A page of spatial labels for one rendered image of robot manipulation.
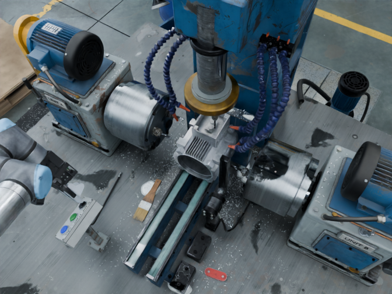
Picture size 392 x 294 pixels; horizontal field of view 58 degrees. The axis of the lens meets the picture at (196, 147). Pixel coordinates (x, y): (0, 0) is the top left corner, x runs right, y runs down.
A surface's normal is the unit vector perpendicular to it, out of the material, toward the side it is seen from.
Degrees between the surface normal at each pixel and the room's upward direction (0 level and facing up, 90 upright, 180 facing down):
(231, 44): 90
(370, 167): 22
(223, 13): 90
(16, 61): 0
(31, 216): 0
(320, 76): 0
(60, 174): 54
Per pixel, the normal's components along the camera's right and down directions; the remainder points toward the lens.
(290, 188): -0.30, 0.04
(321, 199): -0.03, -0.51
